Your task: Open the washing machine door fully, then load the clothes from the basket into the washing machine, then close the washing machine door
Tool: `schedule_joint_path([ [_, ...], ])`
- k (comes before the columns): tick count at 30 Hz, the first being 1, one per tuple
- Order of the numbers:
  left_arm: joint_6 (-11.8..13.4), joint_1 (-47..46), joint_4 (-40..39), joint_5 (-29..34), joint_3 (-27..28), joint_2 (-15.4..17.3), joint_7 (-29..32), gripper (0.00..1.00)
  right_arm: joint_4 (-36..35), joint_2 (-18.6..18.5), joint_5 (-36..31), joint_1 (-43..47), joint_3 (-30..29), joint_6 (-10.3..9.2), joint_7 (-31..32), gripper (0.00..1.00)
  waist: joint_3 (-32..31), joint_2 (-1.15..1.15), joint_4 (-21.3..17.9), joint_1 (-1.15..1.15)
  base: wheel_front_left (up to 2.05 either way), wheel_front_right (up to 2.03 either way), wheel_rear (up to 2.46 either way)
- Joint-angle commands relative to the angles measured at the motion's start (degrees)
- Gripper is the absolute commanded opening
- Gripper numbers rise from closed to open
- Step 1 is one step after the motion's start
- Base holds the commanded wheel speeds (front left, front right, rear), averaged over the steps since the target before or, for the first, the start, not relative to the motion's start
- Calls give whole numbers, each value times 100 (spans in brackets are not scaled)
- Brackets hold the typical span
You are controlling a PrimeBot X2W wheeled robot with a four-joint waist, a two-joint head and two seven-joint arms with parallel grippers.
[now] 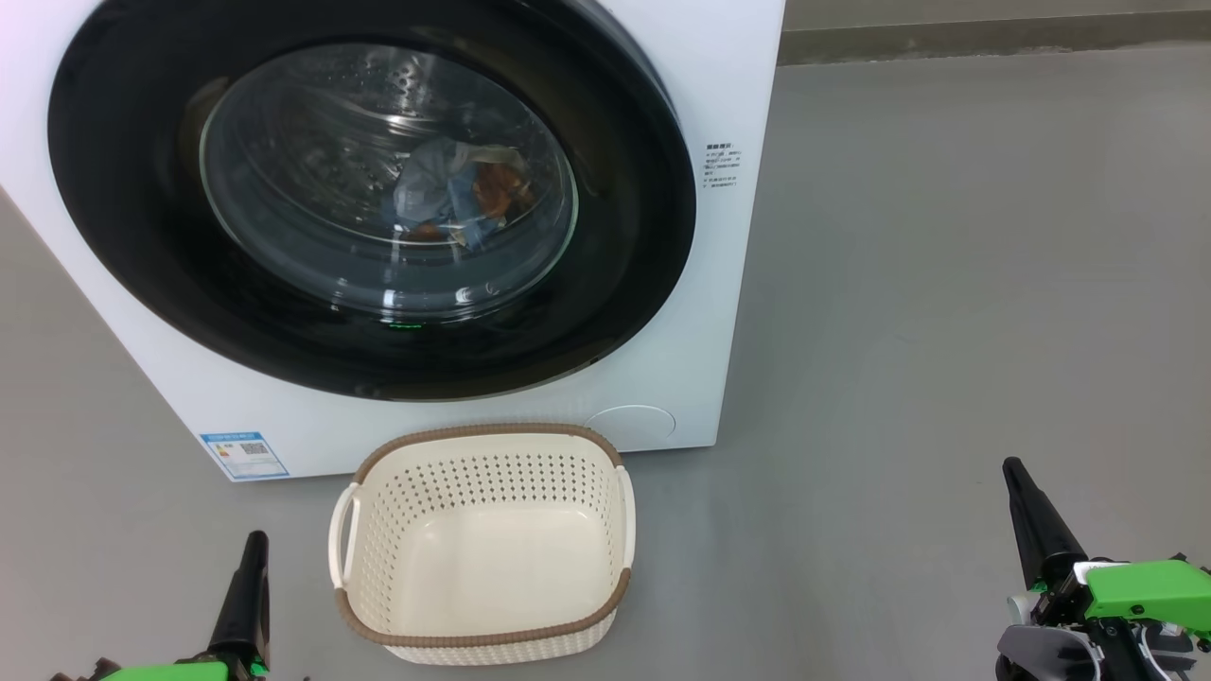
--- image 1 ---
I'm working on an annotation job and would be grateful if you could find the round white filter cover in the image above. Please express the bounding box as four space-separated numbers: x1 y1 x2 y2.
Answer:
582 405 677 450

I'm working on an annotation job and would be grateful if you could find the blue energy label sticker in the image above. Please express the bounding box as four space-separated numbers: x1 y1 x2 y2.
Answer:
200 431 290 482

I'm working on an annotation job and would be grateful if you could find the cream white garment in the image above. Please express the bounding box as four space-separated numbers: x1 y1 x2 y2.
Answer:
393 139 526 223

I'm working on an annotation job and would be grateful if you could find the stainless steel washing machine drum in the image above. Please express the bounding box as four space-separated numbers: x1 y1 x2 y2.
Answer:
199 43 580 318

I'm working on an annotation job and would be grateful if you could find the black round glass washer door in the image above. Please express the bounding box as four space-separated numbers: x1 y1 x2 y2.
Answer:
47 0 698 403

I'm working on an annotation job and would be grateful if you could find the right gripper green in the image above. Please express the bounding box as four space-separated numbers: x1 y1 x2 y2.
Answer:
1003 456 1211 646

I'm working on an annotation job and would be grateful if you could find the white front-load washing machine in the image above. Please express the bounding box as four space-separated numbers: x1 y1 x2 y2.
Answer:
0 0 786 483

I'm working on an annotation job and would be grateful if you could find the cream perforated laundry basket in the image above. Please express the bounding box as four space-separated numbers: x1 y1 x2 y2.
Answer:
327 423 637 666

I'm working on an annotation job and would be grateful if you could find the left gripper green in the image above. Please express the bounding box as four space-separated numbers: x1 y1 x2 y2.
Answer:
52 528 308 681

